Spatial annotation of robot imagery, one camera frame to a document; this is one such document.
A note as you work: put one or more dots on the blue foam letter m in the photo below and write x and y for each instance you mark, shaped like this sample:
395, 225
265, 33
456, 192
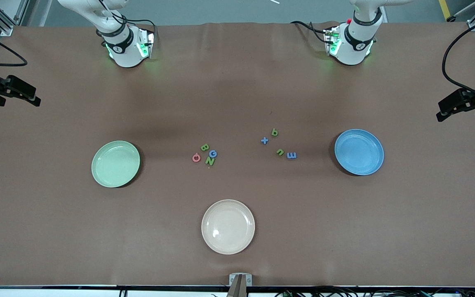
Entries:
291, 155

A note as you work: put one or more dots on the pink foam letter Q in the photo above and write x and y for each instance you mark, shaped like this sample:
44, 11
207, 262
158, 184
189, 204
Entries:
193, 158

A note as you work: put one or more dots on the green foam letter u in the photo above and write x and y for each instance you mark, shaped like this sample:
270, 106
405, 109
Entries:
279, 153

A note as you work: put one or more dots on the green foam small b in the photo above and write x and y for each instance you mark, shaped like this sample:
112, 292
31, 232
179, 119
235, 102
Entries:
274, 133

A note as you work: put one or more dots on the green foam capital B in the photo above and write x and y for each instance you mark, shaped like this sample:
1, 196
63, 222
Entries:
202, 147

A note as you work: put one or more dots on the blue foam letter x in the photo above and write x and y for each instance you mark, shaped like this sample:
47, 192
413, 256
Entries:
264, 140

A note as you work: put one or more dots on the blue foam letter G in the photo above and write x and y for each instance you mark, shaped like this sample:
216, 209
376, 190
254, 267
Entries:
210, 154

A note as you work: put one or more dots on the green foam letter N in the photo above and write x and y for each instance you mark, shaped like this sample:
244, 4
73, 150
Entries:
210, 161

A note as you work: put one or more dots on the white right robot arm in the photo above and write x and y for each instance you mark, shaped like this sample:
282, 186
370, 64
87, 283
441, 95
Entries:
126, 53

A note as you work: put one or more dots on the blue plate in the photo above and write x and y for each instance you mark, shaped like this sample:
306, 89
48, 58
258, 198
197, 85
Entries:
359, 152

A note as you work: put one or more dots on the light green plate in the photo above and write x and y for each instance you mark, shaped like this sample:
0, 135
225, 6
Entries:
116, 165

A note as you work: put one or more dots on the brown table mat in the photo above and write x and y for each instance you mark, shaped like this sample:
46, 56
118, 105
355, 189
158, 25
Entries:
237, 103

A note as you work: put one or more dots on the beige plate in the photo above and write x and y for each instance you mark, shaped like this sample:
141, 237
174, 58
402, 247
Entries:
228, 227

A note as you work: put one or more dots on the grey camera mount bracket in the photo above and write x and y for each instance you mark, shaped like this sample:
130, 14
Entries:
239, 284

